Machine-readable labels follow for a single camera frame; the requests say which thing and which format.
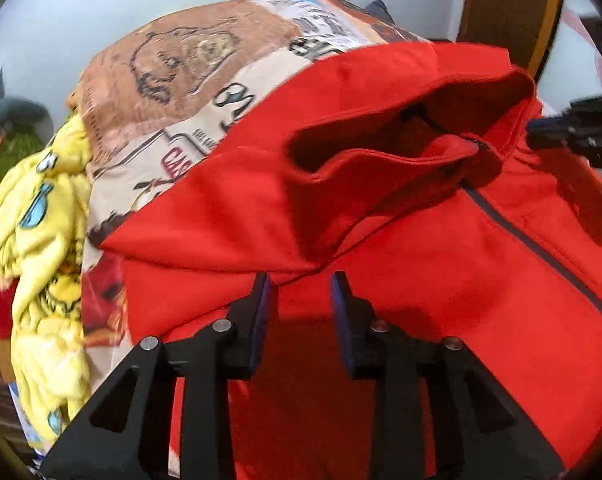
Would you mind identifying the red zip jacket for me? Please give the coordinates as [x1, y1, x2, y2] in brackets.
[103, 42, 602, 479]

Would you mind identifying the white wardrobe door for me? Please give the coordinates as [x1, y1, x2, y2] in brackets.
[536, 0, 602, 116]

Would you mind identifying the wooden door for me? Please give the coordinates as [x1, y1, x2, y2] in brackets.
[458, 0, 564, 79]

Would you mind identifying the yellow cartoon blanket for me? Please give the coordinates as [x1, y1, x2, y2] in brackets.
[0, 114, 92, 445]

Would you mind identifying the dark blue backpack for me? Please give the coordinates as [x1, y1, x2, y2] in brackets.
[364, 0, 394, 25]

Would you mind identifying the green patterned storage box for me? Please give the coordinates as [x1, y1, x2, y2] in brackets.
[0, 126, 44, 182]

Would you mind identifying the grey neck pillow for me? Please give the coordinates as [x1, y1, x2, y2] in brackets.
[0, 96, 54, 143]

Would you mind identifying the printed newspaper bedspread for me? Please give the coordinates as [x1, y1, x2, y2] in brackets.
[75, 0, 413, 386]

